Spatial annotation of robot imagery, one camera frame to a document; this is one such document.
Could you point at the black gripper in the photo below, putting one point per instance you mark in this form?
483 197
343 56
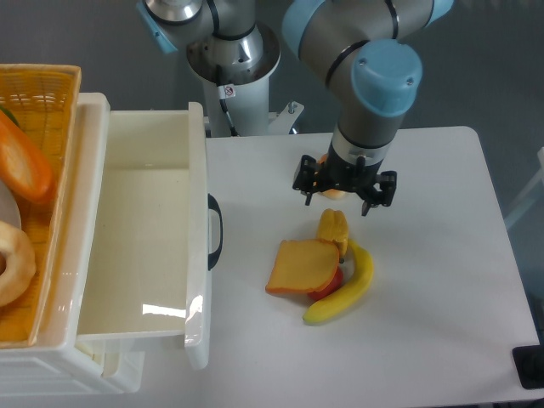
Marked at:
362 178

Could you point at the toy bread slice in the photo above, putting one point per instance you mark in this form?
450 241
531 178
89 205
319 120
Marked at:
303 266

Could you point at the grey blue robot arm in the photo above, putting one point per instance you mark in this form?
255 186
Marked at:
354 47

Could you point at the orange toy peach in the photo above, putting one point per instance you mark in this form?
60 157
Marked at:
332 193

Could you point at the yellow toy starfruit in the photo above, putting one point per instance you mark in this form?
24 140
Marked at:
333 227

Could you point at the yellow toy banana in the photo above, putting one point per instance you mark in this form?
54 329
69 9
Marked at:
348 294

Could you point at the red toy bell pepper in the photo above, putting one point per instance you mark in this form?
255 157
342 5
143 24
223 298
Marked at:
335 283

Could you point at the white plastic drawer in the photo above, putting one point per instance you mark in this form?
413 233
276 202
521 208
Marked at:
149 280

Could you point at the black device at edge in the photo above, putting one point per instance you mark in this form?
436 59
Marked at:
529 365

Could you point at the orange wicker basket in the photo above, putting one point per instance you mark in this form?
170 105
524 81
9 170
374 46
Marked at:
43 98

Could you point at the orange toy baguette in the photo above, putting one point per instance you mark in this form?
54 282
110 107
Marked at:
24 168

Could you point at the beige toy bagel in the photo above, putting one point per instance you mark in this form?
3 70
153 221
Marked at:
20 263

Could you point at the white plate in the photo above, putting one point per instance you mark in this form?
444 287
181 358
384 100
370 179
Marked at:
9 210

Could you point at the white plastic drawer cabinet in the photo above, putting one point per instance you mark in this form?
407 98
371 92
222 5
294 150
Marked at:
57 363

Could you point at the white metal bracket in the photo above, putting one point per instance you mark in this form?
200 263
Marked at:
282 123

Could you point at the black drawer handle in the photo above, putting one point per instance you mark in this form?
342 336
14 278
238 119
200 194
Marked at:
216 231

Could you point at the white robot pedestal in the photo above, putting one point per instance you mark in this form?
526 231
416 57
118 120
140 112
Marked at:
234 74

